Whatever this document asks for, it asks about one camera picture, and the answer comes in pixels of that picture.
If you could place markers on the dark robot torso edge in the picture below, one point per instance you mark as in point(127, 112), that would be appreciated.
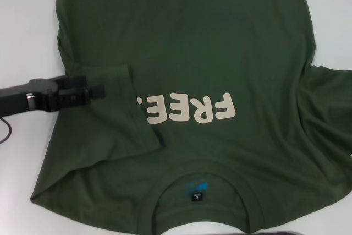
point(269, 233)

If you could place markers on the dark green FREE! t-shirt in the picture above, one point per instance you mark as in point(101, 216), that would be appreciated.
point(192, 39)

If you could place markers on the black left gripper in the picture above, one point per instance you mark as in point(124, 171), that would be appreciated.
point(16, 100)

